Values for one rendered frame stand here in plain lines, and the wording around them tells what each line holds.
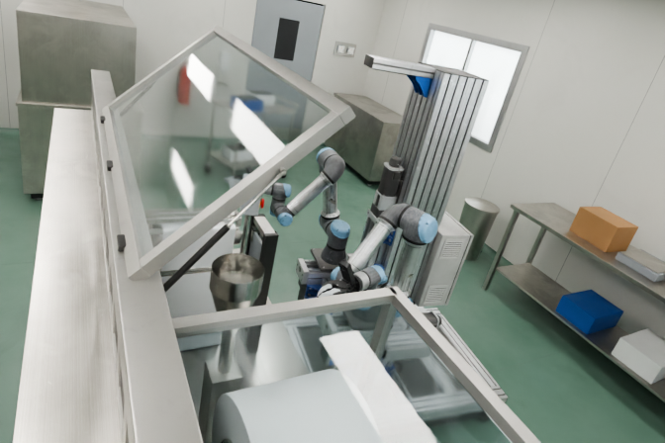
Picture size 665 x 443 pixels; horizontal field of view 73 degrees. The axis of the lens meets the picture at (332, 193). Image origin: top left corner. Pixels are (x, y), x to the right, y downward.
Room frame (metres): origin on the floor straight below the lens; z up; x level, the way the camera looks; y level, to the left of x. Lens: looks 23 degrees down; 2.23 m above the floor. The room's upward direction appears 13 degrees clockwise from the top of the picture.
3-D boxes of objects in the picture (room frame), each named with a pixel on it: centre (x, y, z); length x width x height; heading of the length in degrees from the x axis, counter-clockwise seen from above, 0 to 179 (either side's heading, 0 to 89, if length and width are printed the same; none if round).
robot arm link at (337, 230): (2.35, -0.09, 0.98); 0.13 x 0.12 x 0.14; 27
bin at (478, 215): (4.44, -1.57, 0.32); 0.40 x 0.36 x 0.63; 122
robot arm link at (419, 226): (1.81, -0.40, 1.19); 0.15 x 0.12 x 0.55; 50
